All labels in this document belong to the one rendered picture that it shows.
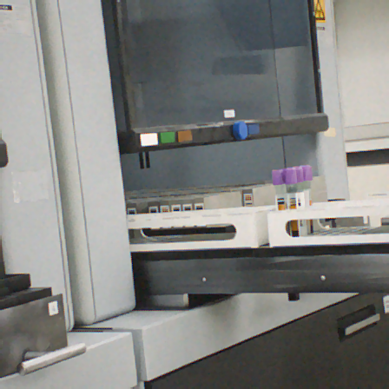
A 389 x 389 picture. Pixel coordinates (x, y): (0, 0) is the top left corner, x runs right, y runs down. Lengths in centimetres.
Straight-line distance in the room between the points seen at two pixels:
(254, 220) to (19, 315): 38
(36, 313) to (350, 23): 354
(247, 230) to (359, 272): 18
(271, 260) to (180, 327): 16
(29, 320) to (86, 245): 24
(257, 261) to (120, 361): 23
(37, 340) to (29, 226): 18
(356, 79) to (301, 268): 328
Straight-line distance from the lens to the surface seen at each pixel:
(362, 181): 393
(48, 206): 138
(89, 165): 145
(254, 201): 177
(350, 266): 135
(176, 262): 148
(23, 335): 121
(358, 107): 462
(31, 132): 137
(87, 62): 147
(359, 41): 462
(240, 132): 171
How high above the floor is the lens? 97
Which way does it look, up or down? 3 degrees down
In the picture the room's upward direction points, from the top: 6 degrees counter-clockwise
